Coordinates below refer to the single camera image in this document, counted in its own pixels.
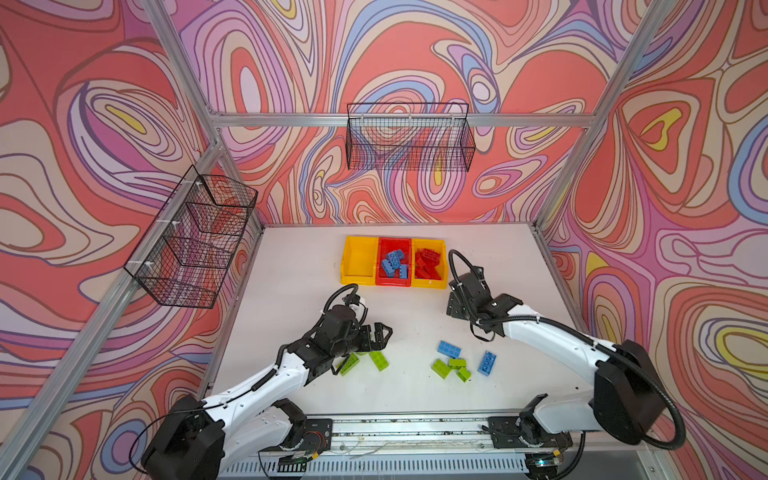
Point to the green lego brick right small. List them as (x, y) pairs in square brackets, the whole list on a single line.
[(457, 363)]

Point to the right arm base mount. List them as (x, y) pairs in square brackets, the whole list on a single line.
[(514, 432)]

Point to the green lego brick far left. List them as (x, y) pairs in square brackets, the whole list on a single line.
[(351, 362)]

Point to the green lego brick middle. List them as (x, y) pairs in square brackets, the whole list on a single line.
[(379, 360)]

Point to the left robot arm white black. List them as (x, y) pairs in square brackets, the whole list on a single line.
[(198, 439)]

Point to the black wire basket wall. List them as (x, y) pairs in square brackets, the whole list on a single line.
[(194, 240), (409, 136)]

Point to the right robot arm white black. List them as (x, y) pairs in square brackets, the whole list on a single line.
[(624, 396)]

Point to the yellow plastic bin right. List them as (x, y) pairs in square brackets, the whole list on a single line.
[(439, 246)]

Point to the black wire basket back wall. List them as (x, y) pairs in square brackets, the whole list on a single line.
[(409, 136)]

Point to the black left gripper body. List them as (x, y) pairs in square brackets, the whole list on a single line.
[(356, 342)]

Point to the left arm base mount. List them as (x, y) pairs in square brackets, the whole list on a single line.
[(309, 437)]

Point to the pile of red legos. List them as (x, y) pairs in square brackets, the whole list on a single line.
[(427, 263)]

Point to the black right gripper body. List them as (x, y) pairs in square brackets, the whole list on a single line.
[(458, 310)]

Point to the yellow plastic bin left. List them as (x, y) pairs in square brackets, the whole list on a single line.
[(359, 260)]

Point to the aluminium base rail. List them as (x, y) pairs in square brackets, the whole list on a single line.
[(454, 445)]

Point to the red plastic bin middle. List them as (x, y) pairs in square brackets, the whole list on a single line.
[(388, 244)]

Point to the yellow plastic bin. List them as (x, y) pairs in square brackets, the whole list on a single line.
[(439, 246), (359, 260)]

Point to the green lego brick right lower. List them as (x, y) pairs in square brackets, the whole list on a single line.
[(464, 374)]

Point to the black wire basket left wall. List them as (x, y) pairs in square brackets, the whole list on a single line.
[(194, 240)]

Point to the green lego brick right large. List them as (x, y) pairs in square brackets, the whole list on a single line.
[(441, 369)]

